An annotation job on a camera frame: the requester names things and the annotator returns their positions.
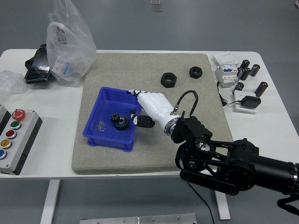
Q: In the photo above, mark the grey push-button control box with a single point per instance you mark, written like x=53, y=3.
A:
x=21, y=144

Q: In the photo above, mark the white circuit breaker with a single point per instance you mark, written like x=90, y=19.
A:
x=225, y=77

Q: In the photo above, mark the small clear screw bag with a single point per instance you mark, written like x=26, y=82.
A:
x=101, y=125

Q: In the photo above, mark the white wall socket plate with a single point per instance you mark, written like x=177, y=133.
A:
x=237, y=95

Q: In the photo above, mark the large black hex nut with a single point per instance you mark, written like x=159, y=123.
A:
x=168, y=80

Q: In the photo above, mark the blue plastic box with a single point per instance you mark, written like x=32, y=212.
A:
x=107, y=105

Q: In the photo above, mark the grey-brown mat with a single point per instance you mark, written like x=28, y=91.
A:
x=149, y=156

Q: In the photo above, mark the clear plastic bag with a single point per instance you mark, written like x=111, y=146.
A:
x=70, y=42

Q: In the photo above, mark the large black double gear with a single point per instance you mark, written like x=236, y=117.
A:
x=121, y=123

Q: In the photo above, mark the white table leg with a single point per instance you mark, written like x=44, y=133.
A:
x=223, y=205
x=50, y=200

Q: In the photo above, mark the small black hex nut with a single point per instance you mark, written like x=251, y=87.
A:
x=195, y=72

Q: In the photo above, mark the metal floor socket cover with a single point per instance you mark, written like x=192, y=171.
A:
x=156, y=5

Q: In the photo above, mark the white blue carton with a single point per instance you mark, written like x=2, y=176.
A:
x=61, y=67

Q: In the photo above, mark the white flat card box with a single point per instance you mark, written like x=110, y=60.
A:
x=225, y=59

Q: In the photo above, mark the black moulded plastic part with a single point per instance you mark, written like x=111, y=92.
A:
x=37, y=67

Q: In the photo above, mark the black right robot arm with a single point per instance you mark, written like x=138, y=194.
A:
x=243, y=161

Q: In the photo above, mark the crumpled clear plastic wrap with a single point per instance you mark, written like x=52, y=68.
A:
x=10, y=84

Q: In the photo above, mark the black cylindrical capacitor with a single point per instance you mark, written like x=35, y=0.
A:
x=245, y=64
x=240, y=72
x=261, y=88
x=255, y=70
x=246, y=74
x=238, y=87

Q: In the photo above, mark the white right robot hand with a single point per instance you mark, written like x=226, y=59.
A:
x=154, y=105

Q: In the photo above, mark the silver metal plate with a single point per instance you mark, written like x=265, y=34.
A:
x=140, y=219

